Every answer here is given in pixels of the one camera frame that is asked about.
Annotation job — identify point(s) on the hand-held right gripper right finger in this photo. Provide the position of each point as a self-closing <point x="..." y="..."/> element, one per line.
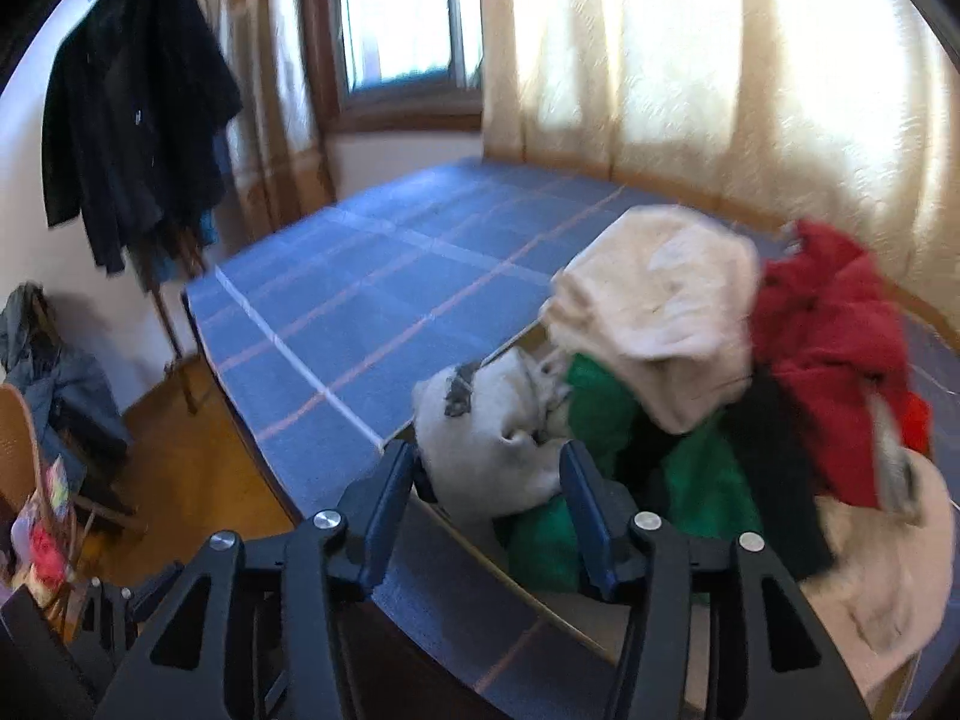
<point x="589" y="525"/>

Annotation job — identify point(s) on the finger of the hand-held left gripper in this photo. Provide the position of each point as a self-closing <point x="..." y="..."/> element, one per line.
<point x="161" y="583"/>

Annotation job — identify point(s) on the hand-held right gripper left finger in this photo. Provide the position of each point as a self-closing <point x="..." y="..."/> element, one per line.
<point x="390" y="517"/>

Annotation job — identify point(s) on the shallow cardboard tray box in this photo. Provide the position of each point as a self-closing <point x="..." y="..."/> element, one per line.
<point x="570" y="615"/>

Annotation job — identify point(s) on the white underwear grey waistband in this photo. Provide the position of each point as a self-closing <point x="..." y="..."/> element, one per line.
<point x="487" y="450"/>

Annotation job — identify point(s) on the green underwear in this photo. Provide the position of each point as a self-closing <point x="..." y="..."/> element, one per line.
<point x="705" y="487"/>

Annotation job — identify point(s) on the black underwear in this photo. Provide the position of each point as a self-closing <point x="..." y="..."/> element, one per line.
<point x="772" y="465"/>

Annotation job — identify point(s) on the cream dotted underwear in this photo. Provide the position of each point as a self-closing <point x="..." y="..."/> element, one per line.
<point x="660" y="300"/>

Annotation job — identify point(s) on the dark red underwear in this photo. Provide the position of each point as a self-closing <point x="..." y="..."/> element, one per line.
<point x="825" y="360"/>

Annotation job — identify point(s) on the beige underwear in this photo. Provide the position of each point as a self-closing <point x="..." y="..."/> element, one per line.
<point x="892" y="570"/>

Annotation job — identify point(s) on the bright red underwear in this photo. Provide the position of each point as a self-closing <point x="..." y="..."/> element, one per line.
<point x="916" y="420"/>

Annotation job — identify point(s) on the colourful packets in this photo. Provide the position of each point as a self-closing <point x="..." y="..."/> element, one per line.
<point x="45" y="540"/>

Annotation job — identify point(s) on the dark wooden dresser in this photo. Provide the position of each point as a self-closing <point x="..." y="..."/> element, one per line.
<point x="420" y="660"/>

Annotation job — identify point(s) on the wicker chair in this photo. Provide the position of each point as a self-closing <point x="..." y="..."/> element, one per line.
<point x="19" y="450"/>

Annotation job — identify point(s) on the grey puffer jacket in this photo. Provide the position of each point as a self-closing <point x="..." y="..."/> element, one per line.
<point x="67" y="390"/>

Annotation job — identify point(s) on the blue checked tablecloth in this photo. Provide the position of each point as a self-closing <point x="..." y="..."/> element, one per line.
<point x="360" y="300"/>

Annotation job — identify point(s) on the wooden coat rack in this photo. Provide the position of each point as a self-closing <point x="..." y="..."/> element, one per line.
<point x="169" y="315"/>

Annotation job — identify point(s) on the teal hanging garment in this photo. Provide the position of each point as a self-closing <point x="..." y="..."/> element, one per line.
<point x="210" y="229"/>

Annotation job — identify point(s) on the beige patterned curtain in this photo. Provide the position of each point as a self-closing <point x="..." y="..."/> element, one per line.
<point x="270" y="75"/>

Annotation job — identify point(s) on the dark hanging coat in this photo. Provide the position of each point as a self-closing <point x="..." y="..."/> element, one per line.
<point x="135" y="105"/>

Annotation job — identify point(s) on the cream lace curtain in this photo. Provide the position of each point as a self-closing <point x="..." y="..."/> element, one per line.
<point x="712" y="52"/>

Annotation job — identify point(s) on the wooden framed window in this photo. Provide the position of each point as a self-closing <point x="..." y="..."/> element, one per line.
<point x="405" y="15"/>

